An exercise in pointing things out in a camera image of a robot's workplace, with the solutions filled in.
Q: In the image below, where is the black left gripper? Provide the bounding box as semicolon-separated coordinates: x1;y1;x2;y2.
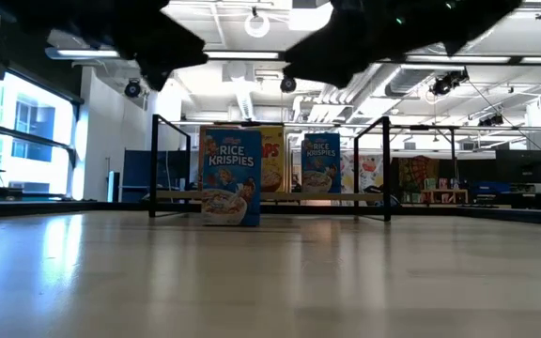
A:
110;0;209;93

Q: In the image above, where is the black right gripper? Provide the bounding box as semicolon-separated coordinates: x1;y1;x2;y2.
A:
282;0;445;89

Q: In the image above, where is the blue Rice Krispies cereal box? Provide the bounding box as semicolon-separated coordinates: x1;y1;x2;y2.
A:
301;132;342;194
200;127;263;227

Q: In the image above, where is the yellow Corn Pops cereal box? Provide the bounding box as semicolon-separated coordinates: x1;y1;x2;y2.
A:
259;125;286;193

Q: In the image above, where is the black metal wooden shelf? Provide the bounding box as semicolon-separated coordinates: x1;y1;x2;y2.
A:
147;114;393;223

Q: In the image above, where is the blue partition panel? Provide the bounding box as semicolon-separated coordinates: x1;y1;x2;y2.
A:
122;149;190;203

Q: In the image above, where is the black ceiling track light cluster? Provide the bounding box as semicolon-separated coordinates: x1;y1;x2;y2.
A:
429;69;470;98
477;113;505;128

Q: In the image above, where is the colourful fabric hanging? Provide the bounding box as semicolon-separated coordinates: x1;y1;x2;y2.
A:
390;155;441;192

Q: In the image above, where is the black computer monitor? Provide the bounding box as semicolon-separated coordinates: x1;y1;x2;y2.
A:
495;149;541;185

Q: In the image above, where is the white ring ceiling light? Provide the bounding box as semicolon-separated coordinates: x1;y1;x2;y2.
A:
244;11;271;38

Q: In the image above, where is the black aluminium table frame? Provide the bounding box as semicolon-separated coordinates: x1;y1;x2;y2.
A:
0;199;541;226

